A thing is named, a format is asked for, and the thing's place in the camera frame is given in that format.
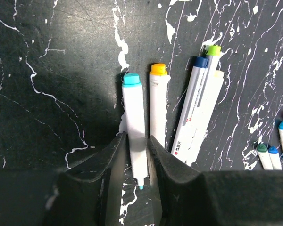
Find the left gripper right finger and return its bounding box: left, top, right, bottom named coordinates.
left=147, top=137, right=283, bottom=226

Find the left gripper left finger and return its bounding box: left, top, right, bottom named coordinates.
left=0, top=133, right=126, bottom=226

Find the dark blue capped marker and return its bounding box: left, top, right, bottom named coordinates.
left=171, top=57, right=208, bottom=161

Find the dark green capped marker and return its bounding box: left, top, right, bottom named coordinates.
left=256, top=144, right=273, bottom=170

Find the teal capped white marker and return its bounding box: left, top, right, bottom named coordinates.
left=122, top=73, right=148, bottom=190

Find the orange capped white marker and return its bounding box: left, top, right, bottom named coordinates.
left=149, top=63, right=171, bottom=146

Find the yellow capped white marker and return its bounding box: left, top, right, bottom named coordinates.
left=186, top=70, right=224, bottom=166

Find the green capped white marker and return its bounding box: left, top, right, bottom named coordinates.
left=197, top=45, right=221, bottom=107

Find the light blue capped marker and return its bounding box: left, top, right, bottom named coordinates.
left=268, top=146, right=282, bottom=170

